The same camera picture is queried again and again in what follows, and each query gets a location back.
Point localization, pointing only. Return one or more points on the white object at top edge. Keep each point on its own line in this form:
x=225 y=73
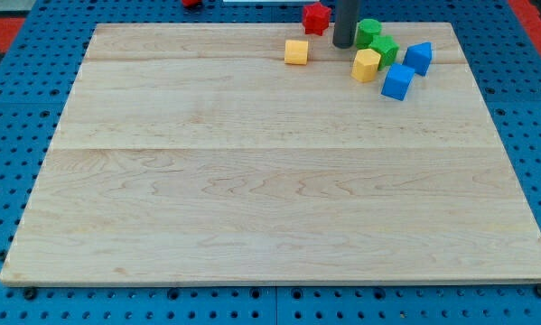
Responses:
x=272 y=2

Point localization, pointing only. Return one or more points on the green star block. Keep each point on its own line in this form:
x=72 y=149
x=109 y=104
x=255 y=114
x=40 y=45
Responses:
x=386 y=47

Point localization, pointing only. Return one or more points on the yellow heart block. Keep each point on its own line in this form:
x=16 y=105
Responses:
x=296 y=52

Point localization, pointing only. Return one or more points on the red block at top edge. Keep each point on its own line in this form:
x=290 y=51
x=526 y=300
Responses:
x=190 y=3

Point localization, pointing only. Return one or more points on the wooden board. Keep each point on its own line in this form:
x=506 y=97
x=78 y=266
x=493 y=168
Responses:
x=190 y=154

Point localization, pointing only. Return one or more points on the blue triangle block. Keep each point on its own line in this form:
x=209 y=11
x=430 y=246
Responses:
x=419 y=57

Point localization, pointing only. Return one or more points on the green cylinder block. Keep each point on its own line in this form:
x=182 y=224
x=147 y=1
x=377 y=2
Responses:
x=366 y=30

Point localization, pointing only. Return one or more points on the red star block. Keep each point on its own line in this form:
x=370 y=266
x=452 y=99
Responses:
x=316 y=18

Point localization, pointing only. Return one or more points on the blue cube block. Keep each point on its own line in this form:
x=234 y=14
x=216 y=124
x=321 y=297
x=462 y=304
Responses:
x=397 y=81

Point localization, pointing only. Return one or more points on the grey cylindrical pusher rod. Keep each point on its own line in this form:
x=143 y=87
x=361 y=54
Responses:
x=346 y=17

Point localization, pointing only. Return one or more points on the yellow hexagon block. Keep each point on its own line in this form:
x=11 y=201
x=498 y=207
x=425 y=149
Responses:
x=365 y=65

